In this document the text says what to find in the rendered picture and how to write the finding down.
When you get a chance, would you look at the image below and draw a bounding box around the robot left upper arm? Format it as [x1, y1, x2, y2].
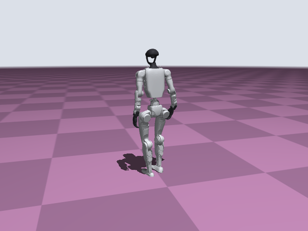
[135, 70, 145, 97]

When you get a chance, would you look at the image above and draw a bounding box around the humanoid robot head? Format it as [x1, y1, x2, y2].
[145, 49, 159, 69]

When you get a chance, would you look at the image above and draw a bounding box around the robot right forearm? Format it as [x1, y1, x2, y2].
[170, 92, 177, 108]

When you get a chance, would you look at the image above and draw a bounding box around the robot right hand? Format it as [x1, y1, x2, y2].
[166, 105, 177, 120]

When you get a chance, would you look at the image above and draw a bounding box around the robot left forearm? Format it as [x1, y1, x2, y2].
[133, 90, 141, 114]

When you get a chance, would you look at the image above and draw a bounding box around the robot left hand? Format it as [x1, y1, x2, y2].
[133, 111, 139, 128]

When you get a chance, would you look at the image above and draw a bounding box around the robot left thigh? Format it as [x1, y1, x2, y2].
[139, 110, 153, 150]

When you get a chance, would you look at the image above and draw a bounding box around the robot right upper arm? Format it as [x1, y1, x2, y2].
[164, 69, 175, 94]

